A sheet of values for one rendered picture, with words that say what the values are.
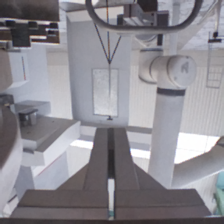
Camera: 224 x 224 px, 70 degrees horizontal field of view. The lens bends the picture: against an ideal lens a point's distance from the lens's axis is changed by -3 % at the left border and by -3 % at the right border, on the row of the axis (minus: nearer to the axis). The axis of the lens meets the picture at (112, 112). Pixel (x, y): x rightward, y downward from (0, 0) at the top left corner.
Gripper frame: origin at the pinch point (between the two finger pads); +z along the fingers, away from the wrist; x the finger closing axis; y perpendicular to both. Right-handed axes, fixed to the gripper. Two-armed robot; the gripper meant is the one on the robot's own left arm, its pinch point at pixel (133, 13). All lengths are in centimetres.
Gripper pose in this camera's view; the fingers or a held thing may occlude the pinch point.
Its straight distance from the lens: 38.4
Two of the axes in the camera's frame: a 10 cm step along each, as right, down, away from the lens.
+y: 0.0, 9.6, 2.9
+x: -9.3, -1.1, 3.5
